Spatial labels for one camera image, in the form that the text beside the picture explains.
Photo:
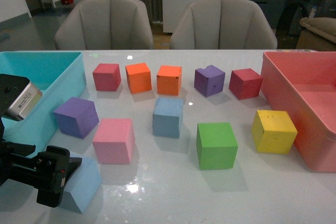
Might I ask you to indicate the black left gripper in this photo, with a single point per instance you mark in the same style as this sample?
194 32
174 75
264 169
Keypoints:
48 171

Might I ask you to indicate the light blue foam block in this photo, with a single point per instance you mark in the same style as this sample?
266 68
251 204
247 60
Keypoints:
82 185
167 117

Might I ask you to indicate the pink foam block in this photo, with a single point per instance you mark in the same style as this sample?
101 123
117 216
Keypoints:
114 141

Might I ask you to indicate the teal plastic bin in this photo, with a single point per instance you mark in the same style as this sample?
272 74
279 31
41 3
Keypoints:
59 75

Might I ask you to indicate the crimson foam block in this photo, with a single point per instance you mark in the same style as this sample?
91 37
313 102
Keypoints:
107 77

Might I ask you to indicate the orange foam block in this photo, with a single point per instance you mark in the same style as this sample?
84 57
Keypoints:
169 79
138 78

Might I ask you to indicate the green foam block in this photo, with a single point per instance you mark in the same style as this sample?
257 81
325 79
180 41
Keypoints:
216 146

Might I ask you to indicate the left grey armchair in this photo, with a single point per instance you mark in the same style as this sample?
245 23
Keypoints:
106 25

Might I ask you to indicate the grey armchair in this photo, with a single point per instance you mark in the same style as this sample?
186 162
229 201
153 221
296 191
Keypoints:
223 24
106 25

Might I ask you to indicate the notched purple foam block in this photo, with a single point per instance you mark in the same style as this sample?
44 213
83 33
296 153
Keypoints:
209 81

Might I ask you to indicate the dark red foam block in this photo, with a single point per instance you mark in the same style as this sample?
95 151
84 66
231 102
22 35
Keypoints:
245 83

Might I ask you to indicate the yellow foam block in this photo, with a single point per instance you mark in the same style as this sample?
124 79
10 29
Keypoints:
273 132

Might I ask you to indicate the right grey armchair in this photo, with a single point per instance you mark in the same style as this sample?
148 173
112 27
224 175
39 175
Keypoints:
223 24

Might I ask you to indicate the pink plastic bin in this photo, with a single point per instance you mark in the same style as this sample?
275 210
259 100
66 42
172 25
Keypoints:
303 84

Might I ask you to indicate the brown sofa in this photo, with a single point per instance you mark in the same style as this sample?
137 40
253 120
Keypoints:
318 34

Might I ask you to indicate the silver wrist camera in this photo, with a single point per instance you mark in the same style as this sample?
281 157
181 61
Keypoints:
24 103

